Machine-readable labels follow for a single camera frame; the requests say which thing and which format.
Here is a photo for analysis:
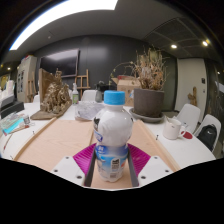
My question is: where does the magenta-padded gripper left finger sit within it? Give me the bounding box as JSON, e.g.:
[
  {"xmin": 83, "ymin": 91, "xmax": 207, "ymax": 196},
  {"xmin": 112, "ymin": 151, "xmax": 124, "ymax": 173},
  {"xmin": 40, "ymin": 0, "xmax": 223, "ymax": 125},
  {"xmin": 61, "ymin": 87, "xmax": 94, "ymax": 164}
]
[{"xmin": 50, "ymin": 143, "xmax": 98, "ymax": 188}]

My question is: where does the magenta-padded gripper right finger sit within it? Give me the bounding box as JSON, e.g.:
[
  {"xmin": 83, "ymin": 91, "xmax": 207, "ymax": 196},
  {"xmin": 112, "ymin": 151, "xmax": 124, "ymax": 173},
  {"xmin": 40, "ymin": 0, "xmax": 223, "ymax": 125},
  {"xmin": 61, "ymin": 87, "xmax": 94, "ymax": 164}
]
[{"xmin": 126, "ymin": 143, "xmax": 175, "ymax": 188}]

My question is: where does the blue-capped plastic water bottle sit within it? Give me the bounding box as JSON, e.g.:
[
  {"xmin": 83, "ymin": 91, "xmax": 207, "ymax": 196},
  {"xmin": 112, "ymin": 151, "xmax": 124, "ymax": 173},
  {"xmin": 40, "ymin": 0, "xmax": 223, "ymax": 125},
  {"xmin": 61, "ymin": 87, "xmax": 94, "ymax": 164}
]
[{"xmin": 92, "ymin": 89, "xmax": 134, "ymax": 183}]

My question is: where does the light wooden drawing board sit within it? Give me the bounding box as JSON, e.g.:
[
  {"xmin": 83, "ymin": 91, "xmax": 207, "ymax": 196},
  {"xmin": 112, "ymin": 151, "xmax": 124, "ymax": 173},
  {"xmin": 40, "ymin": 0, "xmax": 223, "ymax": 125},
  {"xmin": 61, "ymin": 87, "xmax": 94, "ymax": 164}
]
[{"xmin": 13, "ymin": 117, "xmax": 182, "ymax": 190}]

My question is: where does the grey round pot saucer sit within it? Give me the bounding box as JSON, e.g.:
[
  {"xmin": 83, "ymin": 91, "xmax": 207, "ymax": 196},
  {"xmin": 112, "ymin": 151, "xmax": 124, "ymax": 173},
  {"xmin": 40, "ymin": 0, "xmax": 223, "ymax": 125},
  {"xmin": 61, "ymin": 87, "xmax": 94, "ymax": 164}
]
[{"xmin": 128, "ymin": 108, "xmax": 167, "ymax": 124}]

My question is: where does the white ceramic mug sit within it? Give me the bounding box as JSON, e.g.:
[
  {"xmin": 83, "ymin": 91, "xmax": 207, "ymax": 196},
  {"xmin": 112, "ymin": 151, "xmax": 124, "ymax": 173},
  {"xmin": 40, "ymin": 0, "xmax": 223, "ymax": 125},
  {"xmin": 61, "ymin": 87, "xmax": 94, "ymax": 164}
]
[{"xmin": 162, "ymin": 117, "xmax": 188, "ymax": 141}]

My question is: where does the crumpled clear plastic bag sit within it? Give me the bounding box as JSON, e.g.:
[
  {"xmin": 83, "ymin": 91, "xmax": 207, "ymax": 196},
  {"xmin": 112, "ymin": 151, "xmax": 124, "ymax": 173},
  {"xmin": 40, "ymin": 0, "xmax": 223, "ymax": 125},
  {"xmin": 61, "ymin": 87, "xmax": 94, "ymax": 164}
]
[{"xmin": 73, "ymin": 100, "xmax": 104, "ymax": 122}]

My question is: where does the grey pot with dried plant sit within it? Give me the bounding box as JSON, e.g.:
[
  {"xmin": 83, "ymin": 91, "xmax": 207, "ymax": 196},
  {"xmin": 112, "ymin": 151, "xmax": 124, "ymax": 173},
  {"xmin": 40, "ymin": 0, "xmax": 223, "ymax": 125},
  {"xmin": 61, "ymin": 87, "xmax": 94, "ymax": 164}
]
[{"xmin": 128, "ymin": 48, "xmax": 168, "ymax": 118}]

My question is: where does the clear spray bottle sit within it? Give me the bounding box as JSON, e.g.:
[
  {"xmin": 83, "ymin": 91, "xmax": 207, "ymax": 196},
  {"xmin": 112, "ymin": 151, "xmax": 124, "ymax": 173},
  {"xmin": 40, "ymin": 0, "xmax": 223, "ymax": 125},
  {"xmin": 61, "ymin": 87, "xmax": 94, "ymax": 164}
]
[{"xmin": 71, "ymin": 82, "xmax": 80, "ymax": 105}]

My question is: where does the white shell chair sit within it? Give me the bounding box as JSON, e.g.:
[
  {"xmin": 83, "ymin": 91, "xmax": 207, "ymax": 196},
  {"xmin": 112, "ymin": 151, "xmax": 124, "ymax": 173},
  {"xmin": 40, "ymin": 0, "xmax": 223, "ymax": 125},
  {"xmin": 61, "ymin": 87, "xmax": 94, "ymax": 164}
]
[
  {"xmin": 173, "ymin": 103, "xmax": 202, "ymax": 134},
  {"xmin": 193, "ymin": 113, "xmax": 222, "ymax": 154}
]

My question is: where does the brown cardboard box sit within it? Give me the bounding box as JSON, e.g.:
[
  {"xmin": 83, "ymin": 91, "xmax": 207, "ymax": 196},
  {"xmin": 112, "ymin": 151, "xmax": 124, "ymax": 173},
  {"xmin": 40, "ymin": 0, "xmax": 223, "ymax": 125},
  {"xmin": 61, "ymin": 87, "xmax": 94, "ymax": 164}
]
[{"xmin": 111, "ymin": 77, "xmax": 143, "ymax": 107}]

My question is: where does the wooden easel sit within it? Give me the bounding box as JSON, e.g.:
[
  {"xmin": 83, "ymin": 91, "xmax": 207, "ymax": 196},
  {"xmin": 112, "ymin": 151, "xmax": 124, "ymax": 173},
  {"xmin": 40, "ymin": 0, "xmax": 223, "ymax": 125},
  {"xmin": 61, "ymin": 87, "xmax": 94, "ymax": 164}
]
[{"xmin": 74, "ymin": 68, "xmax": 92, "ymax": 99}]

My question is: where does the teal plastic package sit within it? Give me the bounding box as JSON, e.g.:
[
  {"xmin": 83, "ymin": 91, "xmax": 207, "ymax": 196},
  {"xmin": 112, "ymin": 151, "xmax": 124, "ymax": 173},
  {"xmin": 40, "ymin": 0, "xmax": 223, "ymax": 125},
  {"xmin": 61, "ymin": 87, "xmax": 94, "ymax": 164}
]
[{"xmin": 0, "ymin": 112, "xmax": 31, "ymax": 136}]

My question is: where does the wooden standing figure sculpture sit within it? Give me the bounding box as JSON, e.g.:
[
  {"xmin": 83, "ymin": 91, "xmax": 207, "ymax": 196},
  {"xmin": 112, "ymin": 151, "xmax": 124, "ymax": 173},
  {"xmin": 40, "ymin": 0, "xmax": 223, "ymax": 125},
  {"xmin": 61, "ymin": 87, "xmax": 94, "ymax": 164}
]
[{"xmin": 187, "ymin": 86, "xmax": 198, "ymax": 107}]

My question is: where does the black case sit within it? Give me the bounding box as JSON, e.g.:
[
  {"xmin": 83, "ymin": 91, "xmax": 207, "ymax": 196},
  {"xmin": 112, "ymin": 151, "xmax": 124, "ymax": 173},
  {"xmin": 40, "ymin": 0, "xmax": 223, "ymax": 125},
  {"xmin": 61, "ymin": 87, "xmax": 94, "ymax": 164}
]
[{"xmin": 0, "ymin": 94, "xmax": 25, "ymax": 119}]

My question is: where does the white cabinet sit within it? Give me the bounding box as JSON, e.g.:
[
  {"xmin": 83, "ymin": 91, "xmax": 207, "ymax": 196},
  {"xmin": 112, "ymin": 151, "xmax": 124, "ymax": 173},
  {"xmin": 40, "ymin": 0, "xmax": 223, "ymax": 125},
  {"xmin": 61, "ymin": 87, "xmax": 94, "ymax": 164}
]
[{"xmin": 16, "ymin": 55, "xmax": 38, "ymax": 103}]

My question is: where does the long ceiling light panel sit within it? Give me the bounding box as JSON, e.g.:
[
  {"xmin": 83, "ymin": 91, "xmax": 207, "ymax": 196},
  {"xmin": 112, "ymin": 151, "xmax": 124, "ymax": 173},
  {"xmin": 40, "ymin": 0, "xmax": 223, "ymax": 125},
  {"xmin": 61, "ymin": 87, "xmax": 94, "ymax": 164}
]
[{"xmin": 9, "ymin": 0, "xmax": 119, "ymax": 52}]

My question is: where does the black wall screen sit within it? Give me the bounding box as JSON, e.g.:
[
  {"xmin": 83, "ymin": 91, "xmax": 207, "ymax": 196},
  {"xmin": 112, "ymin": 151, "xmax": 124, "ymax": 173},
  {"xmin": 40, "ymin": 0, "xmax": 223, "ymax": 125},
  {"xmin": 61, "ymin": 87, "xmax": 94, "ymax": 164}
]
[{"xmin": 39, "ymin": 48, "xmax": 81, "ymax": 78}]

